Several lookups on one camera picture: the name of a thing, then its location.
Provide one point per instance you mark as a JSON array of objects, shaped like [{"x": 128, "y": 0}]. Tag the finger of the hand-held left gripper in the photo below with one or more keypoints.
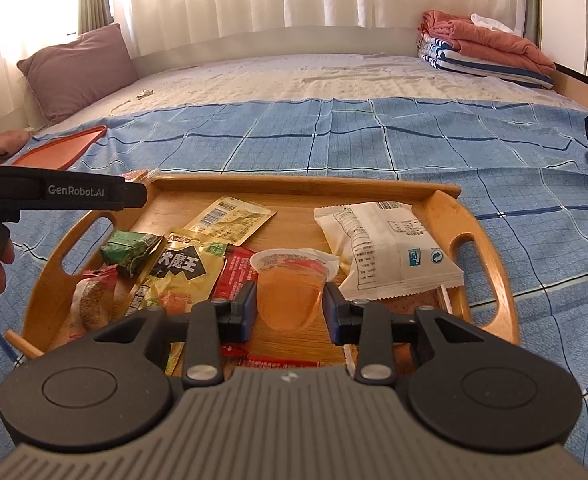
[{"x": 136, "y": 194}]

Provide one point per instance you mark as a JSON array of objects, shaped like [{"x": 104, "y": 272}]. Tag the blue plaid bed sheet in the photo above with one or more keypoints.
[{"x": 373, "y": 145}]

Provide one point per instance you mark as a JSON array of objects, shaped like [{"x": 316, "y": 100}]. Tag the small green packet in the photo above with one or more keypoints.
[{"x": 131, "y": 255}]

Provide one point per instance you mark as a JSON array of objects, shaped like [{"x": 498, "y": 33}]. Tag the blue striped folded blanket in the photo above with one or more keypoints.
[{"x": 468, "y": 65}]

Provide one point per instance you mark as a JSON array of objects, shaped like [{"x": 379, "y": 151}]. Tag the white mattress pad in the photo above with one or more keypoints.
[{"x": 299, "y": 80}]

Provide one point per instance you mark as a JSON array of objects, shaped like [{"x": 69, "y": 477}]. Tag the pink folded blanket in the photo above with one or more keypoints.
[{"x": 493, "y": 42}]

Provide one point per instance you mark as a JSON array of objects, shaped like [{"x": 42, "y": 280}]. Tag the white snack packet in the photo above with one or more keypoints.
[{"x": 383, "y": 250}]

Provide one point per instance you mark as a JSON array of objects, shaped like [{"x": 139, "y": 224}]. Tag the orange-red plastic lid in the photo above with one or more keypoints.
[{"x": 61, "y": 149}]

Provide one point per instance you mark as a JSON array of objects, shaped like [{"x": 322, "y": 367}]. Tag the clear rice cake packet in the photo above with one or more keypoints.
[{"x": 91, "y": 302}]

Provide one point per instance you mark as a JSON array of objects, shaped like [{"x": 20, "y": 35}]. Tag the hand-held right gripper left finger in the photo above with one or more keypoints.
[{"x": 249, "y": 310}]

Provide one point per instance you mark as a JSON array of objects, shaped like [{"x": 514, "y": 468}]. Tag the small metal object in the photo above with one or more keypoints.
[{"x": 144, "y": 93}]

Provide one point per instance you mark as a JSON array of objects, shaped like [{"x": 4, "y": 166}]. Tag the red-brown snack bar packet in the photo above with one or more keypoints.
[{"x": 234, "y": 272}]

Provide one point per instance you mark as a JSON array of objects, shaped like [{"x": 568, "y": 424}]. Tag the brown cloth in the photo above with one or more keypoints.
[{"x": 11, "y": 142}]

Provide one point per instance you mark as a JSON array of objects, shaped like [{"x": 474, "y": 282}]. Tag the purple pillow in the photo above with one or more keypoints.
[{"x": 81, "y": 72}]

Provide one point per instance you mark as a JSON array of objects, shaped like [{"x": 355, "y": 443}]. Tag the small clear red packet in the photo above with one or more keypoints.
[{"x": 284, "y": 361}]

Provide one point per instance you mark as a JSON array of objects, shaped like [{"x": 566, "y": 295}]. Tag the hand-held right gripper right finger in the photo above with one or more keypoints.
[{"x": 330, "y": 312}]

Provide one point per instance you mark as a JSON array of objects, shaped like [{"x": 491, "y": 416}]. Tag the small yellow snack packet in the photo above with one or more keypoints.
[{"x": 229, "y": 220}]

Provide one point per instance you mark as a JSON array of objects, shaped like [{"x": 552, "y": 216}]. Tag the white sheer curtain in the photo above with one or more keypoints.
[
  {"x": 299, "y": 0},
  {"x": 19, "y": 15}
]

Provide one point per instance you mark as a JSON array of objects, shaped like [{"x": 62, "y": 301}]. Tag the yellow seaweed snack packet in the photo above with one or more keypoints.
[{"x": 184, "y": 265}]

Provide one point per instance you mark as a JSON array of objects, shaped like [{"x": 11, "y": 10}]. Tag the white folded cloth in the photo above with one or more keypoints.
[{"x": 491, "y": 21}]

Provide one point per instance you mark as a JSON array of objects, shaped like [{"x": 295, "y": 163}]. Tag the orange jelly cup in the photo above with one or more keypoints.
[{"x": 291, "y": 290}]

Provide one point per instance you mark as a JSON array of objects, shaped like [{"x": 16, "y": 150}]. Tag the wooden bed frame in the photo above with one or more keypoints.
[{"x": 581, "y": 77}]

